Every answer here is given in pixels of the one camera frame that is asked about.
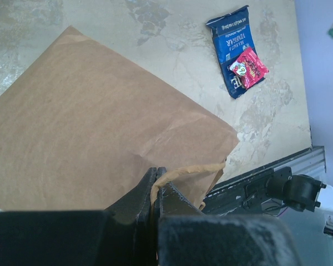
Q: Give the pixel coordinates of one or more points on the blue chips bag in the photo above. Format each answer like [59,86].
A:
[231,35]

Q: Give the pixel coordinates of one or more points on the brown paper bag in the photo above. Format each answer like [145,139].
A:
[81,126]

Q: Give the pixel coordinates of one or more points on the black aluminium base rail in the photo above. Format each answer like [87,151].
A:
[246,193]

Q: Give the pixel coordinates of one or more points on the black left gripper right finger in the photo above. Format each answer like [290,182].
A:
[187,236]

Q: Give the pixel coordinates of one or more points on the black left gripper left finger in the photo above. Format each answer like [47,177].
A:
[121,234]

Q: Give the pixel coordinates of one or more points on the red snack packet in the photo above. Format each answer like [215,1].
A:
[249,68]

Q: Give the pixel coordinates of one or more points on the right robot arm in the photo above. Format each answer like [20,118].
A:
[302,192]

